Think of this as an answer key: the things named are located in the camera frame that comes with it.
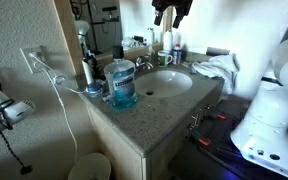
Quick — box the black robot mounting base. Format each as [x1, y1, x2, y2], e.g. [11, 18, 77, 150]
[170, 97, 288, 180]

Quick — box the white round trash bin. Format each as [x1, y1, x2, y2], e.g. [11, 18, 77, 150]
[68, 153, 111, 180]

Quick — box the grey rolled cloth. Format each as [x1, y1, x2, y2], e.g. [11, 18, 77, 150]
[206, 47, 230, 56]

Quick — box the grey stone vanity cabinet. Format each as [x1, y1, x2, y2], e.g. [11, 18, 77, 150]
[81, 65, 224, 180]

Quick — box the white wall power outlet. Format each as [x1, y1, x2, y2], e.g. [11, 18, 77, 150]
[21, 46, 46, 74]

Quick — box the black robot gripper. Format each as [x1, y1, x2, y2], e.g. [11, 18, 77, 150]
[152, 0, 193, 28]

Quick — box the blue Listerine mouthwash bottle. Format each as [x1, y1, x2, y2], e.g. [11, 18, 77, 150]
[104, 58, 137, 110]

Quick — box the white wall hair dryer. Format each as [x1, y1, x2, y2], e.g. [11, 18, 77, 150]
[0, 90, 35, 132]

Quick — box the white electric toothbrush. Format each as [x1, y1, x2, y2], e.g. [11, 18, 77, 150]
[82, 58, 95, 84]

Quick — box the white oval sink basin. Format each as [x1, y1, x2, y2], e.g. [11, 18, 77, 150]
[135, 70, 193, 98]

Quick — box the white and green mug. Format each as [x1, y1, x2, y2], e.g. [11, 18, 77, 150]
[158, 50, 173, 67]

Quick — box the white tall spray bottle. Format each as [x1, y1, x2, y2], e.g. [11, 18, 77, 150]
[163, 30, 173, 51]

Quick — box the blue round toothbrush base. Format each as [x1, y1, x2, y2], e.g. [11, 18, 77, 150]
[86, 82, 102, 97]

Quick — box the white charging cable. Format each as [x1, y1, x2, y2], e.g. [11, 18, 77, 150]
[29, 52, 87, 164]

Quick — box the wood framed wall mirror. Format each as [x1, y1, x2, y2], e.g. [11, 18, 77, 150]
[52, 0, 170, 75]

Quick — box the red white spray can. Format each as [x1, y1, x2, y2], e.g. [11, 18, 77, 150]
[173, 44, 182, 65]

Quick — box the chrome sink faucet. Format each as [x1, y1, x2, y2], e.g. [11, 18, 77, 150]
[135, 56, 153, 71]

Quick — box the white crumpled towel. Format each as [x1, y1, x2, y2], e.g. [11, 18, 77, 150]
[191, 54, 239, 94]

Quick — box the black coiled dryer cord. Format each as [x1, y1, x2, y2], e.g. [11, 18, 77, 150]
[0, 98, 34, 176]

